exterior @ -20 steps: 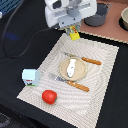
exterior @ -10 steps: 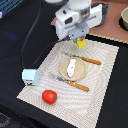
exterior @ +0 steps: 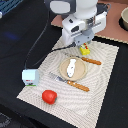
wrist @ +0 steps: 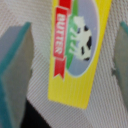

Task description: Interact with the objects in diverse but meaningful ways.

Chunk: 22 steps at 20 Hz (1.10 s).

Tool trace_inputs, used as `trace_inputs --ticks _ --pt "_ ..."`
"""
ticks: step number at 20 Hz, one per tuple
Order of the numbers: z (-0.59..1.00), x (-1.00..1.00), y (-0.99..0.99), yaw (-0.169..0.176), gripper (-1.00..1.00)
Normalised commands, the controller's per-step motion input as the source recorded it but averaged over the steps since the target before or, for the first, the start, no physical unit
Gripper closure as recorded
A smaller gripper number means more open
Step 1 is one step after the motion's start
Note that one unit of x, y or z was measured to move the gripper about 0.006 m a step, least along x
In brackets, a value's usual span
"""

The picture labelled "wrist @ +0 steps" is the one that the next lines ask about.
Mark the grey green gripper left finger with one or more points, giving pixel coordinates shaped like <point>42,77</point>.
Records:
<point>16,56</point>

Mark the grey green gripper right finger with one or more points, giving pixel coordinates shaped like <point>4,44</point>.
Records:
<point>121,60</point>

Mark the yellow toy box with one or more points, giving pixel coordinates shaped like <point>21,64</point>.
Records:
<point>77,31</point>

